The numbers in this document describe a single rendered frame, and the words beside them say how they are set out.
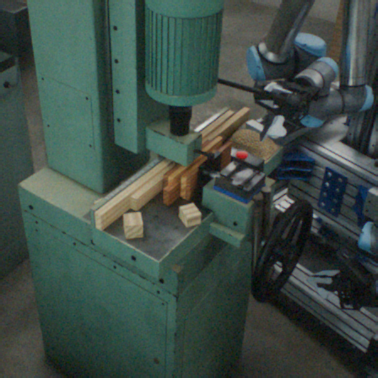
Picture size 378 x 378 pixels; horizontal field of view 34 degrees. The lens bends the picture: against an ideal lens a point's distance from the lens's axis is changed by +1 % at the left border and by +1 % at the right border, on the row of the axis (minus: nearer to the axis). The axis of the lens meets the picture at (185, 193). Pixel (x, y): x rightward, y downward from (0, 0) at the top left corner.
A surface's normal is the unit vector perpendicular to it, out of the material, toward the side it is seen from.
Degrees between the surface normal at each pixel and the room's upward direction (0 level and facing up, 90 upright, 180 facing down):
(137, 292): 90
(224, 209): 90
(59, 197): 0
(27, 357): 0
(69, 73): 90
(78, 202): 0
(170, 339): 90
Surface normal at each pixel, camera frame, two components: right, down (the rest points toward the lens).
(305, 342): 0.04, -0.78
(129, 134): -0.58, 0.49
